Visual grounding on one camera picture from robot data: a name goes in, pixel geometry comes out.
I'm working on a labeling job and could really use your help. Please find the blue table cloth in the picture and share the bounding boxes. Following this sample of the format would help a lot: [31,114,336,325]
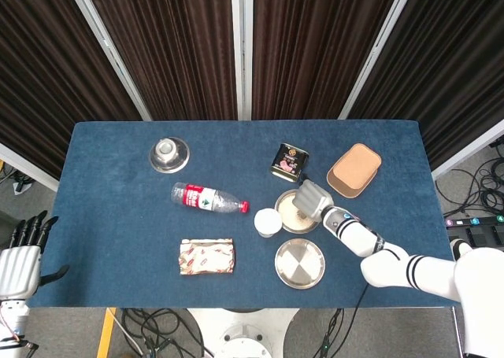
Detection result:
[26,120,468,309]

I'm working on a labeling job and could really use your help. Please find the red white snack packet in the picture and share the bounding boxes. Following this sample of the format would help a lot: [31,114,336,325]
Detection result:
[178,238,237,276]

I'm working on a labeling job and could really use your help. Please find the white power adapter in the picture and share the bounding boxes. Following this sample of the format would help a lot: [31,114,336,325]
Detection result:
[13,179,35,196]

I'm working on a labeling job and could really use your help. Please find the white powder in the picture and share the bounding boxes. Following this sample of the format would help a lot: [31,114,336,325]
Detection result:
[278,194,318,230]

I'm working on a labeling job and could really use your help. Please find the black tin can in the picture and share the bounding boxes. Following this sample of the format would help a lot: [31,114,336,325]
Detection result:
[269,142,309,183]

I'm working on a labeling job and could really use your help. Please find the white screen frame post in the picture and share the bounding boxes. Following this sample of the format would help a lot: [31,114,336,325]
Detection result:
[230,0,254,122]
[64,0,154,122]
[338,0,418,120]
[0,142,60,193]
[431,118,504,182]

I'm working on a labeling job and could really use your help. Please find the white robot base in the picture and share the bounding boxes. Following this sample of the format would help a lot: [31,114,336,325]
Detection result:
[187,307,300,358]

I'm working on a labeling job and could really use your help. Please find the brown rectangular tray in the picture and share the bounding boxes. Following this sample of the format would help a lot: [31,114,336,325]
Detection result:
[325,142,383,199]

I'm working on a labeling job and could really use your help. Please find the black floor cable bundle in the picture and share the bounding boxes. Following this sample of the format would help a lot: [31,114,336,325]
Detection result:
[313,307,344,358]
[435,143,504,217]
[113,307,216,358]

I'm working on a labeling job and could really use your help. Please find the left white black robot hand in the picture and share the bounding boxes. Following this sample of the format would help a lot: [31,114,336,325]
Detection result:
[0,210,71,300]

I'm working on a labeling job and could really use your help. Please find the black pedal box numbered buttons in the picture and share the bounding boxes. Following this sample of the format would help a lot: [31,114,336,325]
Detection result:
[444,215,504,253]

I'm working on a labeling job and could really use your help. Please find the yellow floor tape strip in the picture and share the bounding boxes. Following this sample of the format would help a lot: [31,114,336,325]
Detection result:
[96,307,117,358]

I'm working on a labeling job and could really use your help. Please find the plastic bottle red label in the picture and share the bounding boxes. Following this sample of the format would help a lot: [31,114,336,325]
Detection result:
[170,182,250,216]

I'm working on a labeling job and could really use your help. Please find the white paper cup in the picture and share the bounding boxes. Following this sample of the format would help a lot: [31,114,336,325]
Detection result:
[254,208,284,238]

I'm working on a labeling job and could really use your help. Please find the steel plate with white contents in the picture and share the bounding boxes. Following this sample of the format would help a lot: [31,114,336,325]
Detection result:
[274,189,323,234]

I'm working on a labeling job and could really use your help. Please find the white black sneaker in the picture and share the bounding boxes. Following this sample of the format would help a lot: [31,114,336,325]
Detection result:
[450,238,473,261]

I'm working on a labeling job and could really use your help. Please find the dark brown screen panel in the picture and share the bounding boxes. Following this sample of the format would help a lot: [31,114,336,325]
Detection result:
[82,0,239,122]
[0,0,142,180]
[250,0,403,121]
[348,0,504,170]

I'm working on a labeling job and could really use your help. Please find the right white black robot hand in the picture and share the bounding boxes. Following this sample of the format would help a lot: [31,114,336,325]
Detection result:
[294,179,336,222]

